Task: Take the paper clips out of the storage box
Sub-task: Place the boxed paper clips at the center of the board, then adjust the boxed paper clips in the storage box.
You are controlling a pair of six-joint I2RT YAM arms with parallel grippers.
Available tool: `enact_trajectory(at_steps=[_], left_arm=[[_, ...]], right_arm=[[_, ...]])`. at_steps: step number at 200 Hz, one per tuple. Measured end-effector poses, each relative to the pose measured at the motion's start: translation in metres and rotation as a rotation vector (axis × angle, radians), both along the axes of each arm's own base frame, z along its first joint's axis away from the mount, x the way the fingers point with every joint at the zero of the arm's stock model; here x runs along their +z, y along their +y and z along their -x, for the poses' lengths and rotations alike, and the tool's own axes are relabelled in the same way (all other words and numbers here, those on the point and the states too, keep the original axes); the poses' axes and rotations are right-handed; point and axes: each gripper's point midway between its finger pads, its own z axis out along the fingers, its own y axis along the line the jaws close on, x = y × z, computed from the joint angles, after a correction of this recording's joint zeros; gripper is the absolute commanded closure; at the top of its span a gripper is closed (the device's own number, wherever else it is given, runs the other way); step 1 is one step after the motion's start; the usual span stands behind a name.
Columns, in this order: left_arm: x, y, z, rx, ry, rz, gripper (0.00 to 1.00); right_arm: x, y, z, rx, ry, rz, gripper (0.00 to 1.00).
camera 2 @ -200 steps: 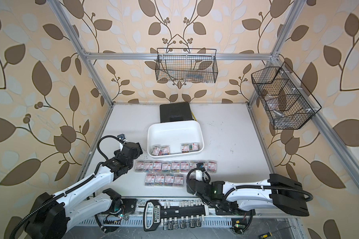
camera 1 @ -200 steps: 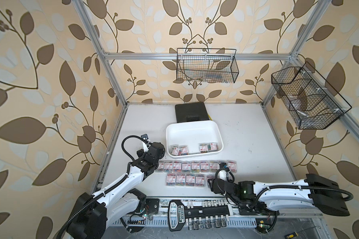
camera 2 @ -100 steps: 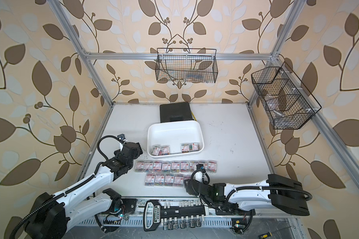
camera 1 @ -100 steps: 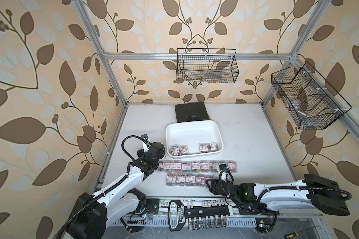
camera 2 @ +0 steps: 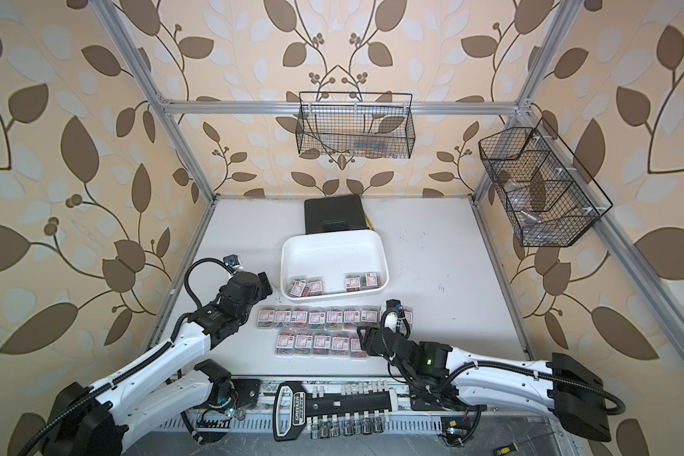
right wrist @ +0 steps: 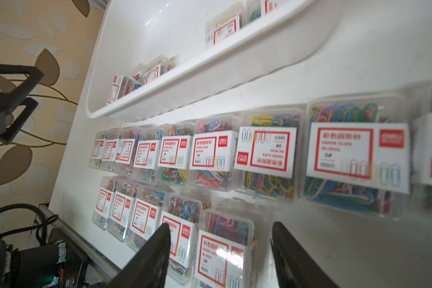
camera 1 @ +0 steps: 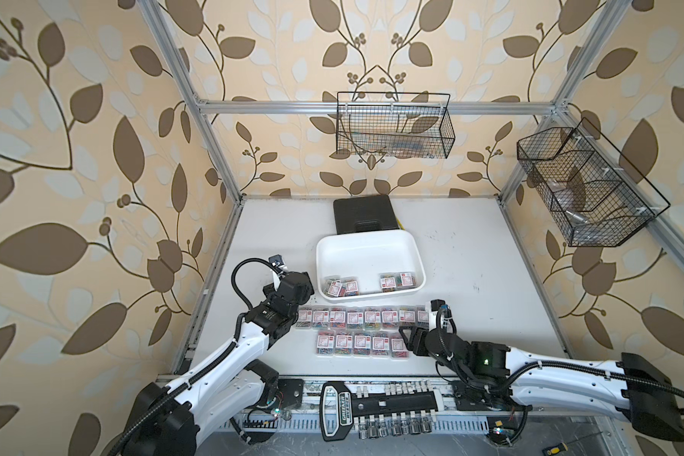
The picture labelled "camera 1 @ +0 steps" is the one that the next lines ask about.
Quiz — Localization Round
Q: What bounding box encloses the paper clip box eleventh removed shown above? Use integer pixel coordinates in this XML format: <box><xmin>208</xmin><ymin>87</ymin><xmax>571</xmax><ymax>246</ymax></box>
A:
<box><xmin>334</xmin><ymin>331</ymin><xmax>355</xmax><ymax>356</ymax></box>

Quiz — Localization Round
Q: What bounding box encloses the paper clip box fourteenth removed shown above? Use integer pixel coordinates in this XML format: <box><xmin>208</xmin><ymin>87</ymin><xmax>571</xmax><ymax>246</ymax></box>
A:
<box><xmin>389</xmin><ymin>334</ymin><xmax>409</xmax><ymax>359</ymax></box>

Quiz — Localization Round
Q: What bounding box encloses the white plastic storage tray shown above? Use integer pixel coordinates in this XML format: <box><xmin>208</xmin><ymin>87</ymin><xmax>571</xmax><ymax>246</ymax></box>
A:
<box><xmin>315</xmin><ymin>229</ymin><xmax>427</xmax><ymax>303</ymax></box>

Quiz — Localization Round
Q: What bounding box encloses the paper clip box twelfth removed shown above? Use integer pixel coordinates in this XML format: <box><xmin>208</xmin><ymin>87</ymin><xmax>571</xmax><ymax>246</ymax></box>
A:
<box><xmin>353</xmin><ymin>332</ymin><xmax>372</xmax><ymax>356</ymax></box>

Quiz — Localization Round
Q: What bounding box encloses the paper clip box thirteenth removed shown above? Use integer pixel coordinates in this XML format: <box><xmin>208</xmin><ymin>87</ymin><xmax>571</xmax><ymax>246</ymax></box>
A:
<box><xmin>370</xmin><ymin>332</ymin><xmax>391</xmax><ymax>357</ymax></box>

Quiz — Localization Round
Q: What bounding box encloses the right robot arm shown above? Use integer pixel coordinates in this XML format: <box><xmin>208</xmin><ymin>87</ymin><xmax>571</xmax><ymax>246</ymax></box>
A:
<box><xmin>399</xmin><ymin>327</ymin><xmax>684</xmax><ymax>443</ymax></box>

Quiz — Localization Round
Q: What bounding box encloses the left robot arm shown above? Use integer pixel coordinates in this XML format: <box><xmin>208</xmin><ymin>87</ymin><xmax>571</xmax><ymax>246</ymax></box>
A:
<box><xmin>109</xmin><ymin>256</ymin><xmax>315</xmax><ymax>455</ymax></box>

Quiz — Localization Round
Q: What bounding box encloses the black socket set holder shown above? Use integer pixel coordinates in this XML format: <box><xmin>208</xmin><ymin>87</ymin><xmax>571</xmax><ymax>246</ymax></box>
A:
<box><xmin>318</xmin><ymin>381</ymin><xmax>445</xmax><ymax>442</ymax></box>

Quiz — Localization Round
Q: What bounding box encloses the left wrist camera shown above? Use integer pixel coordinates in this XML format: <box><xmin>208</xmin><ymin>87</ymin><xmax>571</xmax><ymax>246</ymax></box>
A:
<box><xmin>269</xmin><ymin>255</ymin><xmax>286</xmax><ymax>270</ymax></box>

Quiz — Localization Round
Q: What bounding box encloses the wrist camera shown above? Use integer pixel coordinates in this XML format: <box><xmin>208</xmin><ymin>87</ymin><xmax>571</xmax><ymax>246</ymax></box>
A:
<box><xmin>429</xmin><ymin>299</ymin><xmax>452</xmax><ymax>332</ymax></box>
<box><xmin>269</xmin><ymin>255</ymin><xmax>286</xmax><ymax>270</ymax></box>

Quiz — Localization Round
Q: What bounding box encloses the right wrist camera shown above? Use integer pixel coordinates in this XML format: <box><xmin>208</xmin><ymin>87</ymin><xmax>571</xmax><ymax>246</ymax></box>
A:
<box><xmin>429</xmin><ymin>299</ymin><xmax>452</xmax><ymax>332</ymax></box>

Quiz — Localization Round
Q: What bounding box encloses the yellow handled screwdriver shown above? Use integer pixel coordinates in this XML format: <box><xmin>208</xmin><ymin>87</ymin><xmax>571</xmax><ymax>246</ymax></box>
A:
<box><xmin>541</xmin><ymin>431</ymin><xmax>602</xmax><ymax>456</ymax></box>

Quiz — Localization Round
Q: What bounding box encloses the black wire basket right wall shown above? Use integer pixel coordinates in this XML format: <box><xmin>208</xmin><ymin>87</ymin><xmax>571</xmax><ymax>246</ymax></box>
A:
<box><xmin>517</xmin><ymin>118</ymin><xmax>671</xmax><ymax>248</ymax></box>

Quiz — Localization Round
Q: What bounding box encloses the black wire basket wall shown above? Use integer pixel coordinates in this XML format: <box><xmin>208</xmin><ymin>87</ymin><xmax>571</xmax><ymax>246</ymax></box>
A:
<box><xmin>517</xmin><ymin>118</ymin><xmax>671</xmax><ymax>248</ymax></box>
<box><xmin>336</xmin><ymin>90</ymin><xmax>456</xmax><ymax>160</ymax></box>

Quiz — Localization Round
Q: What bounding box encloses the black wire basket back wall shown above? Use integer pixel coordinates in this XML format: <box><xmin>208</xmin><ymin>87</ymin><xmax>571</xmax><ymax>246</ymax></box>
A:
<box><xmin>336</xmin><ymin>90</ymin><xmax>456</xmax><ymax>160</ymax></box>

